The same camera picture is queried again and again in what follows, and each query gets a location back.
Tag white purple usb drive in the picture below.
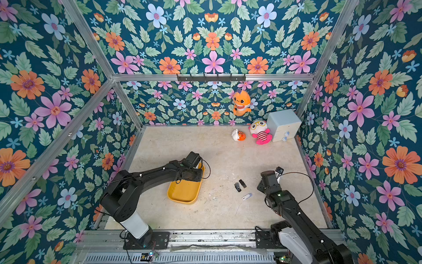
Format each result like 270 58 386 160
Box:
242 193 252 201

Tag black silver swivel usb drive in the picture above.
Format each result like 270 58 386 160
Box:
235 182 241 192

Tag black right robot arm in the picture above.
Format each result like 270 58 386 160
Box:
257 170 354 264

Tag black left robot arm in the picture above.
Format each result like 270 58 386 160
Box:
100 152 204 250

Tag yellow plastic storage box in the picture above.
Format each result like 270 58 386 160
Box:
167 178 202 205

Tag light blue cabinet box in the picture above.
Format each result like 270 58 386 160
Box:
267 110 302 142

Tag white orange small plush toy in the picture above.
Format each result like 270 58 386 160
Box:
231 129 246 141

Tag pink white plush doll glasses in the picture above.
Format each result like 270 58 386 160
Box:
249 120 273 145

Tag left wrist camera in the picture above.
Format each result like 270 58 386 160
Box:
184 151 201 168

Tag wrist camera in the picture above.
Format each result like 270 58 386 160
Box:
184 151 201 168
275 167 284 177

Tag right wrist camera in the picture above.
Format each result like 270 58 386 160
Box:
275 167 284 177

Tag orange plush toy on wall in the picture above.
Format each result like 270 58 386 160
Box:
233 89 252 117

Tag black hook rail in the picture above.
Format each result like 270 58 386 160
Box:
176 74 246 83

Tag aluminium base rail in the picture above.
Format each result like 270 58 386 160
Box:
70 229 290 264

